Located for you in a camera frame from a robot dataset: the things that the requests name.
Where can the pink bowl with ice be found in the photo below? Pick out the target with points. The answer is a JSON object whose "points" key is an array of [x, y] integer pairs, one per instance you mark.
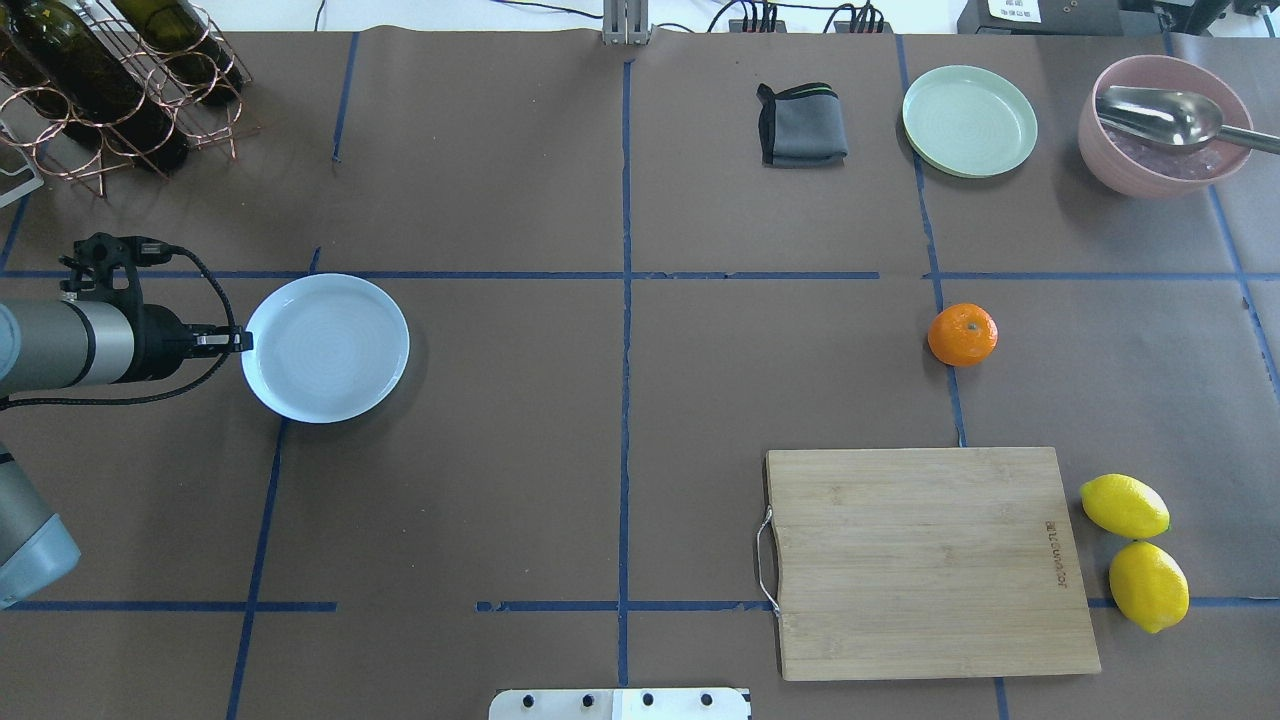
{"points": [[1129, 165]]}

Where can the copper wire bottle rack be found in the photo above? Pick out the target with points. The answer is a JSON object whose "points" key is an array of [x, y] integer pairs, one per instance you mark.
{"points": [[74, 150]]}

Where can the folded dark grey cloth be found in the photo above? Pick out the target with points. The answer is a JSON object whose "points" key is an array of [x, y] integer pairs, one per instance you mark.
{"points": [[802, 126]]}

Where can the metal scoop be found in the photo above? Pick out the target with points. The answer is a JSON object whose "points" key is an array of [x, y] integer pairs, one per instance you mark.
{"points": [[1180, 119]]}

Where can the bamboo cutting board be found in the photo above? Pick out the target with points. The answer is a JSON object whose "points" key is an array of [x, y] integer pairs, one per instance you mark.
{"points": [[925, 563]]}

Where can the upper yellow lemon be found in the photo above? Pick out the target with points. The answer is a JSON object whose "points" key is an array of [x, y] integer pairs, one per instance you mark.
{"points": [[1125, 506]]}

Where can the lower yellow lemon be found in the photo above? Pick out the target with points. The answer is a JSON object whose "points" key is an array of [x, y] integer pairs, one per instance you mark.
{"points": [[1148, 586]]}

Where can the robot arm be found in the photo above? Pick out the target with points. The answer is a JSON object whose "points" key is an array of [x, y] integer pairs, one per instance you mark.
{"points": [[48, 345]]}

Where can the dark green wine bottle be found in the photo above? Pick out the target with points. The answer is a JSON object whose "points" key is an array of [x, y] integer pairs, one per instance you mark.
{"points": [[97, 84]]}

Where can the grey metal post bracket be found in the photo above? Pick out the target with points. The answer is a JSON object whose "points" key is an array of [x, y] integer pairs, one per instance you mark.
{"points": [[626, 22]]}

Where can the light green plate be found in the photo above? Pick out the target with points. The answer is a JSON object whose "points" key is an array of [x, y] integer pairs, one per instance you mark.
{"points": [[969, 122]]}

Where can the light blue plate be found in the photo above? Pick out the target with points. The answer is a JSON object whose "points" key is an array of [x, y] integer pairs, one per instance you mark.
{"points": [[326, 348]]}

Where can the yellow lemon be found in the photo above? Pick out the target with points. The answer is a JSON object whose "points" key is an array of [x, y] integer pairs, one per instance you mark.
{"points": [[1125, 506], [1148, 586]]}

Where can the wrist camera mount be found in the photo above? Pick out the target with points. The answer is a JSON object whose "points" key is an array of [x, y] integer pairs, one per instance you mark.
{"points": [[104, 268]]}

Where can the orange mandarin fruit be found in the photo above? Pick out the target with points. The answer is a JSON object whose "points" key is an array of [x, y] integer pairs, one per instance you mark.
{"points": [[962, 335]]}

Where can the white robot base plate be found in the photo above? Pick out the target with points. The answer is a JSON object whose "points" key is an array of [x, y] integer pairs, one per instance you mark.
{"points": [[623, 703]]}

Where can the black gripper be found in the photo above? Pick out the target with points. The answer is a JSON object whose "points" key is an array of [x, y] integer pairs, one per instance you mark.
{"points": [[158, 340]]}

